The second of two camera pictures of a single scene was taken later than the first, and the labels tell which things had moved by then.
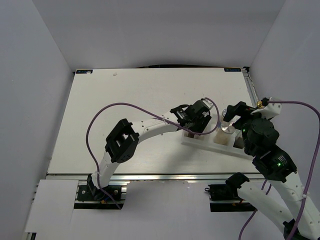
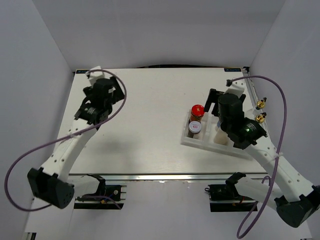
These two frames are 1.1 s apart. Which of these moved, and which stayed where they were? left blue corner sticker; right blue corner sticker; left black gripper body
Moved: left black gripper body
Stayed: right blue corner sticker; left blue corner sticker
